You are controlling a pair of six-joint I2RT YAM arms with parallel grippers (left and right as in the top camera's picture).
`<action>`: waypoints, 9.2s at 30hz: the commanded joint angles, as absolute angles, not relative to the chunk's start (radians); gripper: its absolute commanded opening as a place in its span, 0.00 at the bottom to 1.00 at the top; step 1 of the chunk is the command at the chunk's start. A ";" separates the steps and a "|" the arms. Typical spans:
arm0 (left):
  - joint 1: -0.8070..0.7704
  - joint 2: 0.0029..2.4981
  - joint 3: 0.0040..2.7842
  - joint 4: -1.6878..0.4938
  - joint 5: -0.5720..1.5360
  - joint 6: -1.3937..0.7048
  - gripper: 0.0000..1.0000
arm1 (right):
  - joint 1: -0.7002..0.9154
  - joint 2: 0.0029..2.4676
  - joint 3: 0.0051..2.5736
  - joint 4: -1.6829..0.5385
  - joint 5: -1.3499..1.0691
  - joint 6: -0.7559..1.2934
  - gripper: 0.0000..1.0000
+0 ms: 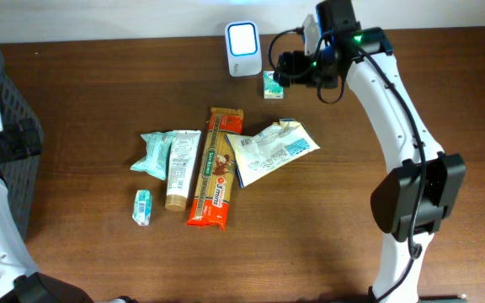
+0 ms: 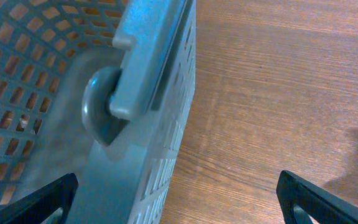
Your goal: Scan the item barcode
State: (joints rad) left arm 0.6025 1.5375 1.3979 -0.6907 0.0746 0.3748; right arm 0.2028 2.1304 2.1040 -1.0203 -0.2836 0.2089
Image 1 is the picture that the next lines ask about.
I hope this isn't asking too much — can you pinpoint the dark grey plastic basket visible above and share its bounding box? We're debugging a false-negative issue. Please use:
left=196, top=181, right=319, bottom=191
left=0, top=49, right=44, bottom=238

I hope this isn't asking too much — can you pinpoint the teal wipes packet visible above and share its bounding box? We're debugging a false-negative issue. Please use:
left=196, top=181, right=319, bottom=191
left=131, top=131, right=175, bottom=181

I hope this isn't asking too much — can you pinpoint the white cream tube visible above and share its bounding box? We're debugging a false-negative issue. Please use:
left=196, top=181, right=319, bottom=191
left=165, top=130, right=201, bottom=211

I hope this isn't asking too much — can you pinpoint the right black camera cable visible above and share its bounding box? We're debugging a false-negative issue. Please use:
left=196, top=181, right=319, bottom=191
left=267, top=26, right=347, bottom=105

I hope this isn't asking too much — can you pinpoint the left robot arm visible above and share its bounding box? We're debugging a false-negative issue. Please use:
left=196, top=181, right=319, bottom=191
left=0, top=119, right=92, bottom=303

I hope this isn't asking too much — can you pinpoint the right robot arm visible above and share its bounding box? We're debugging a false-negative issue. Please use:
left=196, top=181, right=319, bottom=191
left=269, top=0, right=466, bottom=303

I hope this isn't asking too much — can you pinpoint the green tissue pack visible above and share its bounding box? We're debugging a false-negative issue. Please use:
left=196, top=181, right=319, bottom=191
left=263, top=71, right=284, bottom=99

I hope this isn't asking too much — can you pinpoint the small teal gum box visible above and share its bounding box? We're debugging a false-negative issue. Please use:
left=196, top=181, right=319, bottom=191
left=132, top=189, right=152, bottom=226

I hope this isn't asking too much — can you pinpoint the orange spaghetti packet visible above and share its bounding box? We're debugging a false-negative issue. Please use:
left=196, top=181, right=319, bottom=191
left=186, top=108, right=244, bottom=229

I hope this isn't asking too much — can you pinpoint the white barcode scanner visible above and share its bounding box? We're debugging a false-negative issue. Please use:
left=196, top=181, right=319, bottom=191
left=224, top=20, right=263, bottom=77

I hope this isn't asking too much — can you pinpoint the cream yellow snack bag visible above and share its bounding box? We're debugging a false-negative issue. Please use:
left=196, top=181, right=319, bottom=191
left=227, top=119, right=320, bottom=189

